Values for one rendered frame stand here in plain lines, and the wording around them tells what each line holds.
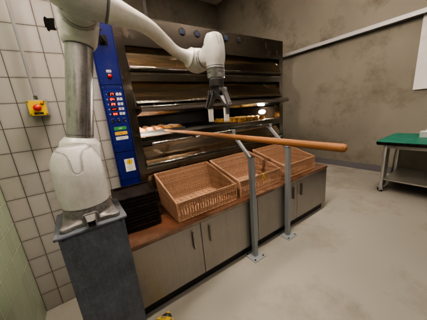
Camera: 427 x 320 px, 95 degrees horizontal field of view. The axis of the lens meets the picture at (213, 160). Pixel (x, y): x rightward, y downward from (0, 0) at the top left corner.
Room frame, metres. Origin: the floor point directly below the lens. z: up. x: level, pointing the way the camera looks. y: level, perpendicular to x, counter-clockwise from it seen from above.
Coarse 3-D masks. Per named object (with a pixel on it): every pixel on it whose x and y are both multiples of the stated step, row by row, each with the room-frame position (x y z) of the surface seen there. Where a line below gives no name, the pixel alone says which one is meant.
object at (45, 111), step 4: (28, 100) 1.27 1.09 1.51; (32, 100) 1.28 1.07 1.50; (36, 100) 1.29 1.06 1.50; (40, 100) 1.29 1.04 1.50; (44, 100) 1.31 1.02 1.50; (28, 104) 1.26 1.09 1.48; (32, 104) 1.27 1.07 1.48; (36, 104) 1.28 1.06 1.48; (40, 104) 1.29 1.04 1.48; (44, 104) 1.30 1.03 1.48; (28, 108) 1.26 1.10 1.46; (32, 108) 1.27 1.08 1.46; (44, 108) 1.30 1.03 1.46; (48, 108) 1.34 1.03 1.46; (32, 112) 1.27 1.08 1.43; (36, 112) 1.28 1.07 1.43; (40, 112) 1.29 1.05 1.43; (44, 112) 1.30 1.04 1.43; (48, 112) 1.31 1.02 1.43; (32, 116) 1.27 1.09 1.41; (36, 116) 1.28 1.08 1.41; (40, 116) 1.32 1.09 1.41
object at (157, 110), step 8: (216, 104) 1.92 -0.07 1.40; (240, 104) 2.08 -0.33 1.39; (248, 104) 2.20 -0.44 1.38; (256, 104) 2.31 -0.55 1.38; (264, 104) 2.45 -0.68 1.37; (272, 104) 2.60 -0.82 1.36; (144, 112) 1.60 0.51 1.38; (152, 112) 1.66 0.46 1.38; (160, 112) 1.73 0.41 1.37; (168, 112) 1.80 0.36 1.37; (176, 112) 1.88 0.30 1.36
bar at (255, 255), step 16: (240, 128) 1.78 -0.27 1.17; (272, 128) 1.97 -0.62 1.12; (160, 144) 1.37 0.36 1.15; (240, 144) 1.64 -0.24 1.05; (288, 160) 1.79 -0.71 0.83; (288, 176) 1.79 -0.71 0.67; (288, 192) 1.79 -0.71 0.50; (256, 208) 1.55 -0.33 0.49; (288, 208) 1.79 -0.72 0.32; (256, 224) 1.54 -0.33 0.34; (288, 224) 1.79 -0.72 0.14; (256, 240) 1.54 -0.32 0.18; (288, 240) 1.72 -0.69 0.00; (256, 256) 1.53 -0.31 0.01
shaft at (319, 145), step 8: (208, 136) 1.34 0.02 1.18; (216, 136) 1.26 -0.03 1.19; (224, 136) 1.18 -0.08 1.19; (232, 136) 1.13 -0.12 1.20; (240, 136) 1.07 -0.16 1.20; (248, 136) 1.02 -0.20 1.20; (280, 144) 0.85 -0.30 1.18; (288, 144) 0.81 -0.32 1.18; (296, 144) 0.78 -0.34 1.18; (304, 144) 0.75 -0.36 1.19; (312, 144) 0.72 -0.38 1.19; (320, 144) 0.70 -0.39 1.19; (328, 144) 0.68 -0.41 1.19; (336, 144) 0.66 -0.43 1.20; (344, 144) 0.64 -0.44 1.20
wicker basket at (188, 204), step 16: (160, 176) 1.68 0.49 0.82; (176, 176) 1.75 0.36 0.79; (192, 176) 1.83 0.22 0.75; (208, 176) 1.91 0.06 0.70; (224, 176) 1.68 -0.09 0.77; (160, 192) 1.59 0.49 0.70; (176, 192) 1.70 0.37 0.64; (192, 192) 1.77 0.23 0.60; (208, 192) 1.42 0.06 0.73; (224, 192) 1.50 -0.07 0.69; (176, 208) 1.30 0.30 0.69; (192, 208) 1.34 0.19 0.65; (208, 208) 1.44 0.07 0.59
